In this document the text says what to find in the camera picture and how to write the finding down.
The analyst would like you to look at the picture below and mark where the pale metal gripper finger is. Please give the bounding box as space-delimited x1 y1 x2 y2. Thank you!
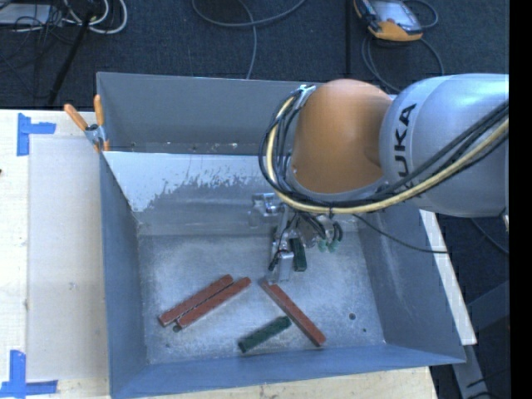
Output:
265 250 296 285

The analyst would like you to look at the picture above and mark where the red-brown flat block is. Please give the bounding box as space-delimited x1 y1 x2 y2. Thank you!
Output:
259 279 328 348
157 273 235 328
175 276 253 331

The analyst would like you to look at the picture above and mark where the dark green flat block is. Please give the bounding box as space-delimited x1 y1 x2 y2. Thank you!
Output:
237 315 293 354

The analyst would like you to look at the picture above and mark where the black cylinder on white bracket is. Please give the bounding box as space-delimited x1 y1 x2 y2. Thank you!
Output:
287 214 308 273

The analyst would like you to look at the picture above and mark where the grey metal bin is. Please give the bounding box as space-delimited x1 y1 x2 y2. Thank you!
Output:
96 71 467 399

